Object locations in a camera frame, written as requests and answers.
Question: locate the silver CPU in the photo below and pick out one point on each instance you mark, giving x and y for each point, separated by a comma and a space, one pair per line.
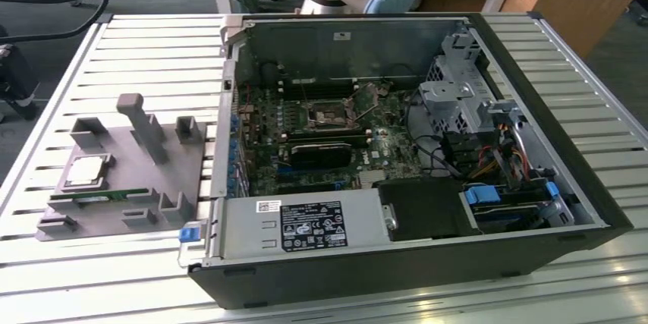
87, 170

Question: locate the CPU socket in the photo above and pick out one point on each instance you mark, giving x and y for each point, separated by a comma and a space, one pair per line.
325, 115

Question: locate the grey parts rack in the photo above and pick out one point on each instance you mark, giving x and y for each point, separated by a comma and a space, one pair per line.
127, 187

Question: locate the green RAM stick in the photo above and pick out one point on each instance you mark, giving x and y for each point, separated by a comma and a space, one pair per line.
119, 194

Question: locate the blue case latch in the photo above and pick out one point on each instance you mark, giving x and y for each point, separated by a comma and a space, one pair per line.
190, 234

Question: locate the grey power supply unit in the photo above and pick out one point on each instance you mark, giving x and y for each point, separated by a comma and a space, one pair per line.
243, 225

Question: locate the black RAM slot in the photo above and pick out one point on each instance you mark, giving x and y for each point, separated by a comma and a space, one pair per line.
325, 141
325, 134
325, 84
319, 93

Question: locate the black graphics card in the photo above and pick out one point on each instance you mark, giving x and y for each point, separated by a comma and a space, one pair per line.
319, 155

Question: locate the silver chipset heatsink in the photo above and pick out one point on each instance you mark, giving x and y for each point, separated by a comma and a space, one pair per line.
373, 180

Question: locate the green motherboard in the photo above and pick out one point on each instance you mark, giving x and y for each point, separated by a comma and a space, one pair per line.
395, 149

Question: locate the black PC case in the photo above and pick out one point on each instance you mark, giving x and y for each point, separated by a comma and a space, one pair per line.
355, 282

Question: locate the silver drive cage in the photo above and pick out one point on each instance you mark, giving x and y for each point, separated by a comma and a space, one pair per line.
451, 92

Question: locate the black plastic shroud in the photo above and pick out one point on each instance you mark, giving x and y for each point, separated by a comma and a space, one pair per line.
426, 210

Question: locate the blue disk carrier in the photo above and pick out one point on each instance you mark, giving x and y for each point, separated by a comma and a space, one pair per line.
481, 195

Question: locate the blue plastic tab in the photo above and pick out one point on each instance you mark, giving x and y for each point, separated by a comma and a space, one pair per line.
553, 192

